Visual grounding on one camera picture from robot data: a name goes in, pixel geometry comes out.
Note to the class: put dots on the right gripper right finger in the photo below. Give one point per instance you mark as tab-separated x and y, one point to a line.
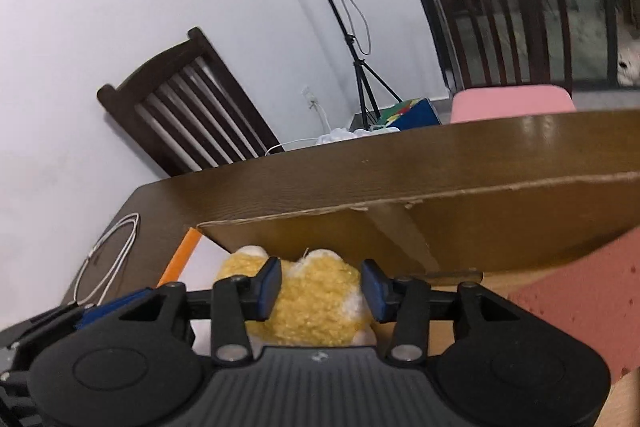
404	302

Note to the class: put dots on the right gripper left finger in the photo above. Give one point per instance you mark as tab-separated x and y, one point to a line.
237	300

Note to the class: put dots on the yellow white plush toy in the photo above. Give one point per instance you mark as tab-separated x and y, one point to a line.
320	303

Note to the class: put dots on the pink sponge block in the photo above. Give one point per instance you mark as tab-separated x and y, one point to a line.
595	299

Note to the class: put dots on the red orange cardboard box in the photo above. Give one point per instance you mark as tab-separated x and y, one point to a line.
410	226

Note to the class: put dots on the colourful blue toy box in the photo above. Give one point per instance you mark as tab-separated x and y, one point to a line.
407	115

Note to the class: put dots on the dark wooden chair left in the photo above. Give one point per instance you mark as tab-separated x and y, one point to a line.
187	111

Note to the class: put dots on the black light stand tripod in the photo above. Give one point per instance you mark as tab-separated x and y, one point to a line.
356	33

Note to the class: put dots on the wooden chair pink cushion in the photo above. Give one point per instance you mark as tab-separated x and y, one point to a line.
514	58

